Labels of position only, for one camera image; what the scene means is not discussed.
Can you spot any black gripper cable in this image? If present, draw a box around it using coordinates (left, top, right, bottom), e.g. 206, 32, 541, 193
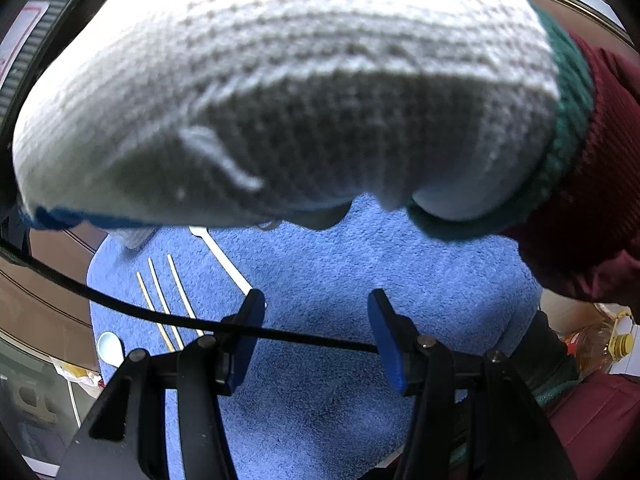
0, 237, 379, 352

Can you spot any person's dark red clothing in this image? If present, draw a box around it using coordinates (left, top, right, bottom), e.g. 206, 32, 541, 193
542, 375, 640, 480

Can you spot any wire and glass utensil holder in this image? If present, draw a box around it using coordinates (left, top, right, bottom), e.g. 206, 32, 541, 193
114, 226, 160, 251

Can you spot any row of brown cabinet doors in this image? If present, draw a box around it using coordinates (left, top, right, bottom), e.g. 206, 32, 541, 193
0, 0, 640, 361

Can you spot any sliding glass door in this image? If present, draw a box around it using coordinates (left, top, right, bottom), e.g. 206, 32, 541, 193
0, 340, 101, 476

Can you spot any cooking oil bottle yellow cap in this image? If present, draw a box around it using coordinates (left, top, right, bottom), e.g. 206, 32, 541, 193
565, 305, 638, 377

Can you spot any blue towel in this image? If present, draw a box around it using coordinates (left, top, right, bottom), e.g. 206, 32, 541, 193
86, 195, 543, 480

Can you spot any white plastic fork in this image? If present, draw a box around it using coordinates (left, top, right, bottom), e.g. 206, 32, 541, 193
189, 226, 267, 308

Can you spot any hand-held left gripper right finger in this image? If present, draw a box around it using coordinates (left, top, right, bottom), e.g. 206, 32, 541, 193
367, 288, 578, 480

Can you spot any small white spoon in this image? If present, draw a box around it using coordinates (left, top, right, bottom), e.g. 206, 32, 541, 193
96, 332, 125, 367

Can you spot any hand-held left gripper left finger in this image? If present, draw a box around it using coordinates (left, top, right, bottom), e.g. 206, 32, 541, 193
59, 288, 267, 480

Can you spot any plastic bag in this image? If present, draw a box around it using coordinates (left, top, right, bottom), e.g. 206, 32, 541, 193
49, 355, 103, 389

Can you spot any person's right forearm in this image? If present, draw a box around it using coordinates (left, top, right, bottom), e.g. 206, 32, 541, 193
500, 32, 640, 306

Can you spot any person's right hand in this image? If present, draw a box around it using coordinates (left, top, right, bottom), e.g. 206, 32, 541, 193
11, 0, 596, 241

